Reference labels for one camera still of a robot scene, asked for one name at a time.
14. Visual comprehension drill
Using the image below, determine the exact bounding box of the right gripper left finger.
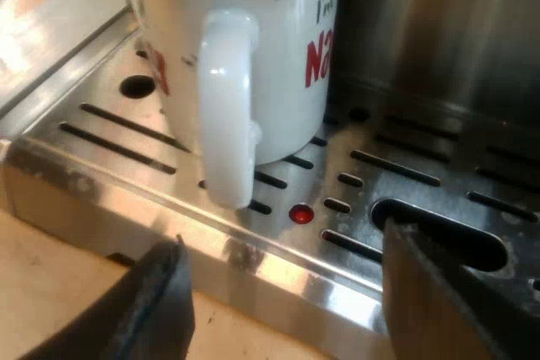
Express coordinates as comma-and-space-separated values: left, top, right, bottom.
24, 234, 197, 360

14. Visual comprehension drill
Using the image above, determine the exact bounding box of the steel espresso machine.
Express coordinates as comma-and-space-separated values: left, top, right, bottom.
0, 0, 540, 360

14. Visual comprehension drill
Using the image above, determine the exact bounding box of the white mug with red print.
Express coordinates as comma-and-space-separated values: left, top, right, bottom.
143, 0, 342, 211

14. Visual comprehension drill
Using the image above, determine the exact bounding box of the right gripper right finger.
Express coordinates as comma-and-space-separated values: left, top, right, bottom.
381, 218, 521, 360

